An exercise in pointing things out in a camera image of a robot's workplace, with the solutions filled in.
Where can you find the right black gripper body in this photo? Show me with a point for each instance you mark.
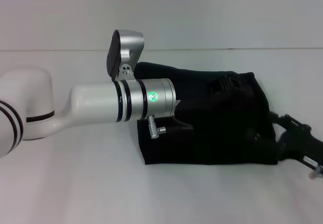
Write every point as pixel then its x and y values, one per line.
pixel 300 145

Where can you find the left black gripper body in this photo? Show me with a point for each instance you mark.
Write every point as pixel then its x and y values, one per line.
pixel 191 103

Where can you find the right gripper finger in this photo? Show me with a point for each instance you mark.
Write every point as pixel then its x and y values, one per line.
pixel 287 120
pixel 262 138

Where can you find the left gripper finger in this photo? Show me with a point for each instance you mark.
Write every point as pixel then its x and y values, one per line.
pixel 224 84

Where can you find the black shirt with FREE print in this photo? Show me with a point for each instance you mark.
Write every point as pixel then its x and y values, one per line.
pixel 227 123

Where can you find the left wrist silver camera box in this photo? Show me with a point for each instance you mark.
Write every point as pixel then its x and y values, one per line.
pixel 126 50

